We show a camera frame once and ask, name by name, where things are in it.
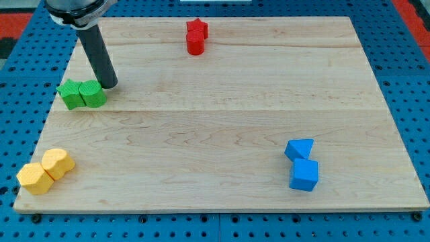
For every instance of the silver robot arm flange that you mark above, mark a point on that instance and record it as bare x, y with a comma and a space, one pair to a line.
78, 14

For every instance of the blue triangle block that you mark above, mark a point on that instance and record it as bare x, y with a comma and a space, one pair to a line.
298, 149

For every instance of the light wooden board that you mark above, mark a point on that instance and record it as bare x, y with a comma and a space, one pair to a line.
207, 133

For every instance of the red cylinder block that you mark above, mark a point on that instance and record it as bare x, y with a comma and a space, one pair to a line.
195, 42

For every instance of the red star block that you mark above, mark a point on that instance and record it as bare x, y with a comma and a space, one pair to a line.
199, 26

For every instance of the blue cube block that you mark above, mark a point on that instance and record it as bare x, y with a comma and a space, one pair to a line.
304, 174

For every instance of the dark grey cylindrical pointer rod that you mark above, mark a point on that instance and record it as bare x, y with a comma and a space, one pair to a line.
98, 57

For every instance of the green cylinder block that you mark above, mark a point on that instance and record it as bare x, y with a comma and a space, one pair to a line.
92, 94

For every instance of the green star block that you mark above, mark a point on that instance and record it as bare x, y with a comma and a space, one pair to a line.
70, 94

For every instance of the yellow heart block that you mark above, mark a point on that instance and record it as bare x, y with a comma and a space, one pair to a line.
57, 162

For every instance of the yellow hexagon block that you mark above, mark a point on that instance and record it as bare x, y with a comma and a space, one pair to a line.
33, 178

